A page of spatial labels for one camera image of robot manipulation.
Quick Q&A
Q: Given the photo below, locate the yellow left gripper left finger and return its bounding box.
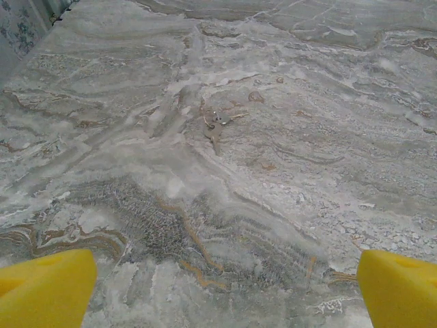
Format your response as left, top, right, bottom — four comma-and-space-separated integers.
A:
0, 248, 98, 328

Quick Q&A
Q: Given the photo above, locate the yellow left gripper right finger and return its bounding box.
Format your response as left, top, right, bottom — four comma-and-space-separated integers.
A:
356, 249, 437, 328

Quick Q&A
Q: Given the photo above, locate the thin metal key ring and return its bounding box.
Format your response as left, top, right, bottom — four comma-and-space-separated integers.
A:
202, 109, 219, 129

